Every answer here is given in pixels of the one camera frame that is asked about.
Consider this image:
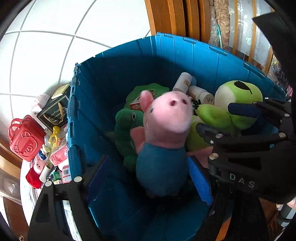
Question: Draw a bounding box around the person's right forearm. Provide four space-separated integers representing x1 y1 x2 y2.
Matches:
276 199 296 229

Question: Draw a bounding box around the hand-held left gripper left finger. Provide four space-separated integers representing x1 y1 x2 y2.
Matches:
28 154 111 241

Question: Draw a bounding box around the white bottle orange label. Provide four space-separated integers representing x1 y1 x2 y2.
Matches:
172 72 192 93

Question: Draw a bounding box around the cardboard paper roll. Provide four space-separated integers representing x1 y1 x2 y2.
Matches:
39 166 52 183

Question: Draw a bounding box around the wooden door frame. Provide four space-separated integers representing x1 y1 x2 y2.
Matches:
144 0 211 43

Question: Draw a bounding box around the pink pig plush blue body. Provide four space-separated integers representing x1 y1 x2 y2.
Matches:
130 90 193 197

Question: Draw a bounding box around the red bear suitcase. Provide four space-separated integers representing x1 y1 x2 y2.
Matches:
8 115 47 162

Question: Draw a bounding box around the small orange white box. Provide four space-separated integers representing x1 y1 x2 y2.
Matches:
129 91 158 110

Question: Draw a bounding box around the blue plastic crate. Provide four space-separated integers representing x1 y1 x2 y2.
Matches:
67 32 287 241

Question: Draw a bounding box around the pink soft tissue pack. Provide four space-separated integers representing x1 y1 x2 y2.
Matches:
59 163 71 183
49 144 69 166

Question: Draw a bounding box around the light green frog plush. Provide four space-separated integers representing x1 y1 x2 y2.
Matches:
186 80 264 152

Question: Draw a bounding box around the yellow plastic toy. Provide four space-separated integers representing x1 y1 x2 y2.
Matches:
48 126 61 151

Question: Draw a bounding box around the black gift bag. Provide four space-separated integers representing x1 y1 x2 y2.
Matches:
36 89 71 128

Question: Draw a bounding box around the white plastic medicine bottle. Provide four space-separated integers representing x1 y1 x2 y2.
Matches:
188 86 214 105

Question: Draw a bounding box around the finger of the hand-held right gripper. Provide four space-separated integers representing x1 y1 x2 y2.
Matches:
196 123 289 151
227 98 292 121

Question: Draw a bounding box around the small white tissue pack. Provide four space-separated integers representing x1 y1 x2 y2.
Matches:
31 93 50 109

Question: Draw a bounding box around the yellow sticky note pad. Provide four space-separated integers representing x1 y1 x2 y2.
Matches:
51 84 70 100

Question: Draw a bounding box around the black bag roll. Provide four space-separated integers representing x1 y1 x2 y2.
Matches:
46 168 57 182

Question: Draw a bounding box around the dark green plush toy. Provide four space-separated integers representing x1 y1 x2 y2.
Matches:
114 82 171 173

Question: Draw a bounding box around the patterned curtain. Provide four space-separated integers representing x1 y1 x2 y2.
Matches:
209 0 289 79

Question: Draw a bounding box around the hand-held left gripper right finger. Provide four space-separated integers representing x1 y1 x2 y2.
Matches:
188 156 270 241

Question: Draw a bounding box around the pink pig plush red dress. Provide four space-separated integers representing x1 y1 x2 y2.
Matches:
25 160 48 189

